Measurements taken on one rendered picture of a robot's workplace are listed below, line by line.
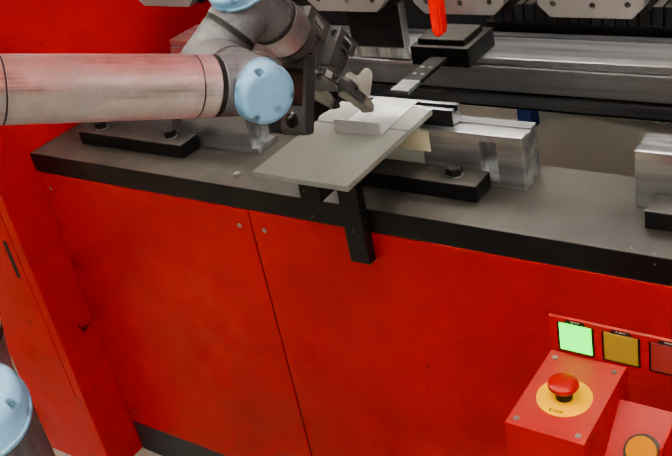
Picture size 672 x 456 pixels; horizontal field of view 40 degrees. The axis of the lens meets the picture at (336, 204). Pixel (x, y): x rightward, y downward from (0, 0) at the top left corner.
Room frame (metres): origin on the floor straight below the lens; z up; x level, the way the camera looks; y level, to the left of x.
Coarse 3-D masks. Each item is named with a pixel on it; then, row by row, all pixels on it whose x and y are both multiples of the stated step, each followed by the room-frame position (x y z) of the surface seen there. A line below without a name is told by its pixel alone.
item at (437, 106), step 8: (376, 96) 1.50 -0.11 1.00; (384, 96) 1.49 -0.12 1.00; (416, 104) 1.44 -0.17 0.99; (424, 104) 1.43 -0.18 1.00; (432, 104) 1.42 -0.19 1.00; (440, 104) 1.42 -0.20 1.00; (448, 104) 1.41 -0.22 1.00; (456, 104) 1.40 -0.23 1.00; (432, 112) 1.40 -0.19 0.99; (440, 112) 1.39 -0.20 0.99; (448, 112) 1.38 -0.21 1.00; (456, 112) 1.39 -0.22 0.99; (432, 120) 1.40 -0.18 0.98; (440, 120) 1.39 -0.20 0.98; (448, 120) 1.38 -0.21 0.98; (456, 120) 1.39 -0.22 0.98
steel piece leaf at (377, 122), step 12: (384, 108) 1.44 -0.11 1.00; (396, 108) 1.43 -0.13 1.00; (336, 120) 1.39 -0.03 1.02; (348, 120) 1.37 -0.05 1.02; (360, 120) 1.41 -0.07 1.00; (372, 120) 1.40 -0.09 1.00; (384, 120) 1.39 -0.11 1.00; (396, 120) 1.38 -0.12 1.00; (360, 132) 1.36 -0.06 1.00; (372, 132) 1.35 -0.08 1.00
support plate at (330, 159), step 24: (408, 120) 1.37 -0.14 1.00; (288, 144) 1.38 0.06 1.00; (312, 144) 1.36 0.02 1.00; (336, 144) 1.34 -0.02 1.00; (360, 144) 1.32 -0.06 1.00; (384, 144) 1.31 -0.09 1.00; (264, 168) 1.31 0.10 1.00; (288, 168) 1.29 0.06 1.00; (312, 168) 1.28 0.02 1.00; (336, 168) 1.26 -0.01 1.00; (360, 168) 1.24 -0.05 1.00
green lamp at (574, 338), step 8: (560, 328) 1.00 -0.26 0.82; (568, 328) 0.99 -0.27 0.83; (576, 328) 0.98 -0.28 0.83; (584, 328) 0.98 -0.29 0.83; (560, 336) 1.00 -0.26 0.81; (568, 336) 0.99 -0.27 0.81; (576, 336) 0.98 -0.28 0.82; (584, 336) 0.98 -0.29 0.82; (560, 344) 1.00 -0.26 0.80; (568, 344) 0.99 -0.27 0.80; (576, 344) 0.99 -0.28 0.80; (584, 344) 0.98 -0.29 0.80; (584, 352) 0.98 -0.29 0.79
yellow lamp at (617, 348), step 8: (608, 336) 0.96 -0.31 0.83; (616, 336) 0.95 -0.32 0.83; (624, 336) 0.94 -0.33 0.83; (608, 344) 0.96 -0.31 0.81; (616, 344) 0.95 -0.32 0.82; (624, 344) 0.94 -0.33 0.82; (632, 344) 0.94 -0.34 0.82; (608, 352) 0.96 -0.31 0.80; (616, 352) 0.95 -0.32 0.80; (624, 352) 0.94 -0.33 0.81; (632, 352) 0.94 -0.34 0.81; (616, 360) 0.95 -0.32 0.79; (624, 360) 0.94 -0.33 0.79; (632, 360) 0.94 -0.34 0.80
